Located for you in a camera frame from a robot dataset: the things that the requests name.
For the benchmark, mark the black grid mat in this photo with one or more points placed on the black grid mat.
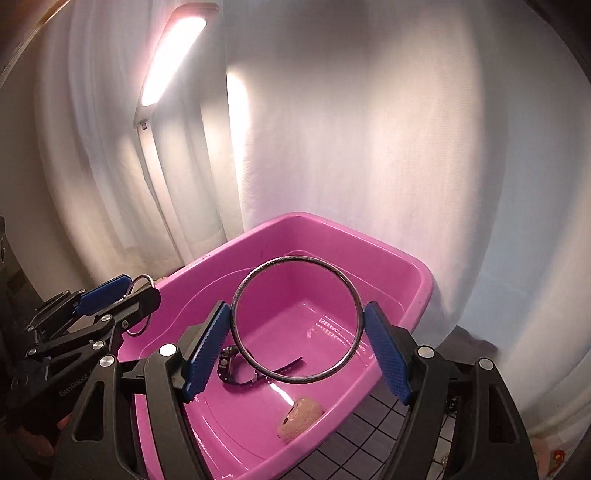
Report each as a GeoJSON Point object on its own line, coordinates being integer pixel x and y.
{"type": "Point", "coordinates": [360, 443]}

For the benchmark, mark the black wristwatch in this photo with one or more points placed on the black wristwatch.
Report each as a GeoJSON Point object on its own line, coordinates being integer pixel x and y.
{"type": "Point", "coordinates": [225, 364]}

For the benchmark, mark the person's left hand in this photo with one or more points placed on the person's left hand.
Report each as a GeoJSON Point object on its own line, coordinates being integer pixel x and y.
{"type": "Point", "coordinates": [38, 442]}

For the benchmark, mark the white curtain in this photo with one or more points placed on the white curtain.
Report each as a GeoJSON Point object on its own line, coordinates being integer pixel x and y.
{"type": "Point", "coordinates": [369, 138]}

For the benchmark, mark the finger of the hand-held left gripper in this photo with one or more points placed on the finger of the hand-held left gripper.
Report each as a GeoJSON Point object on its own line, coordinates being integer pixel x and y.
{"type": "Point", "coordinates": [105, 289]}
{"type": "Point", "coordinates": [138, 301]}

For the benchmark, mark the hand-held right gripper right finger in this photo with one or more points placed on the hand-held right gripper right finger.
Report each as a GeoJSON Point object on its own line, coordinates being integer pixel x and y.
{"type": "Point", "coordinates": [387, 356]}

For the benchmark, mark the large dark metal bangle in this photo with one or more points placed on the large dark metal bangle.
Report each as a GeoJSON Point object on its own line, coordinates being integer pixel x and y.
{"type": "Point", "coordinates": [295, 258]}

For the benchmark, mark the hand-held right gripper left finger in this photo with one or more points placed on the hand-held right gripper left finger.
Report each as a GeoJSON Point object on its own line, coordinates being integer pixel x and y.
{"type": "Point", "coordinates": [205, 355]}

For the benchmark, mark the white desk lamp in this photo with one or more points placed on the white desk lamp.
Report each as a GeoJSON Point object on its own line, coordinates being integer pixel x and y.
{"type": "Point", "coordinates": [175, 50]}

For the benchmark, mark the pink plastic basin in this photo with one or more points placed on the pink plastic basin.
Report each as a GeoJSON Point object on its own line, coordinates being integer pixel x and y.
{"type": "Point", "coordinates": [300, 230]}

